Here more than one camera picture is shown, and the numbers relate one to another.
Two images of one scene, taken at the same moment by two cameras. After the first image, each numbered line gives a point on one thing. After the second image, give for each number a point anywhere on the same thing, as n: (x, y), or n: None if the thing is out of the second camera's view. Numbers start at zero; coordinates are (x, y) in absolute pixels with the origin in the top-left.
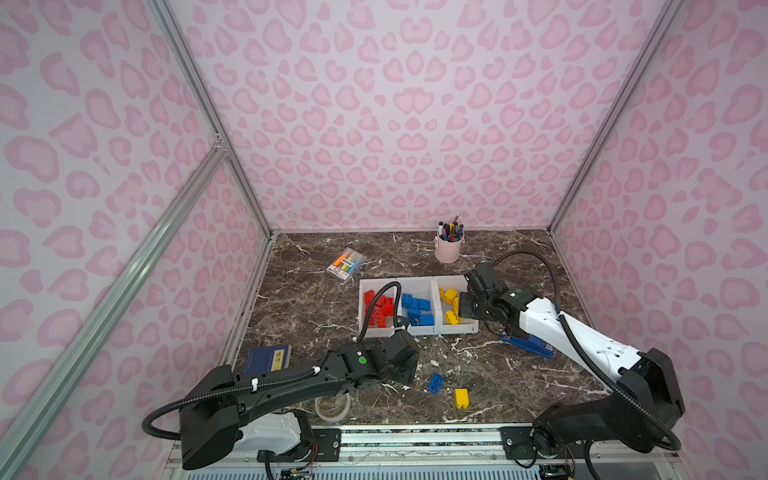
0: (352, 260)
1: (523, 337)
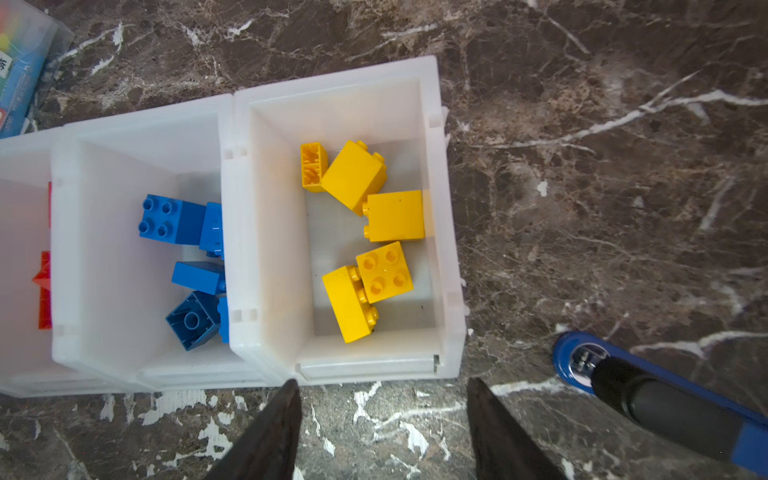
0: (31, 43)
1: (576, 353)
